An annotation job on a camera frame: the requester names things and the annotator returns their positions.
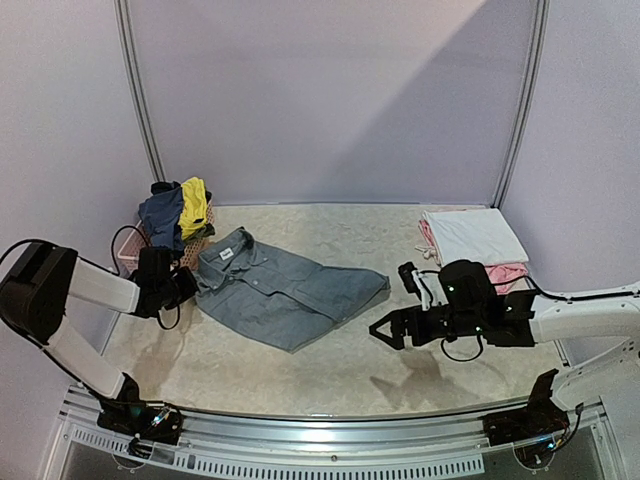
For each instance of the aluminium front rail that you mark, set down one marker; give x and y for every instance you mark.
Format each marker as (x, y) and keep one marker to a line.
(224, 446)

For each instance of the white folded shirt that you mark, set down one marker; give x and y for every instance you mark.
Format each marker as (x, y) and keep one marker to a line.
(478, 235)

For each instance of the pink folded garment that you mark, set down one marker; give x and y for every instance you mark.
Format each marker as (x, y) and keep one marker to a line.
(503, 276)

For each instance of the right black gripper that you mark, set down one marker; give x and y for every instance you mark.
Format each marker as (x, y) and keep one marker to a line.
(413, 327)

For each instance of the grey blue button shirt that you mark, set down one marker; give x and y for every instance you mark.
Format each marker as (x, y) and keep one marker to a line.
(279, 298)

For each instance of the right aluminium corner post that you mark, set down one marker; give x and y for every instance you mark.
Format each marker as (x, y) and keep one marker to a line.
(525, 100)

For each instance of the left aluminium corner post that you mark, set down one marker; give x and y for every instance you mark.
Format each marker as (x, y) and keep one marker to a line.
(136, 87)

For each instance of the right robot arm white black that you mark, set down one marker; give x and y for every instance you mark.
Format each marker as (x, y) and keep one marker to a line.
(522, 319)

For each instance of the navy blue garment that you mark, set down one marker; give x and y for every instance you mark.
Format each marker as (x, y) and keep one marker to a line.
(160, 214)

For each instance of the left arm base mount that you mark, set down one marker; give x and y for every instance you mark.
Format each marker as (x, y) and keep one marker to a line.
(150, 421)

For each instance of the pink plastic laundry basket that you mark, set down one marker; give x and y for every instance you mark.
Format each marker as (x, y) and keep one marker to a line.
(131, 239)

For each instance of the aluminium corner post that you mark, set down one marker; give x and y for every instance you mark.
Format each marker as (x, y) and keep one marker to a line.
(136, 87)
(525, 100)

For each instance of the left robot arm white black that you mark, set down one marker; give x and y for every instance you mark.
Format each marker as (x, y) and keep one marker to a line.
(34, 295)

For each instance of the yellow garment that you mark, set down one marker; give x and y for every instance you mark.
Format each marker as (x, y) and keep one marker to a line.
(195, 205)

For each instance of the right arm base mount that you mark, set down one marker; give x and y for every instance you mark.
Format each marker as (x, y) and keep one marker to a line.
(515, 425)

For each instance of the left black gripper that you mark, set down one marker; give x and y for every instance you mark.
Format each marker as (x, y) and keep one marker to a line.
(190, 287)

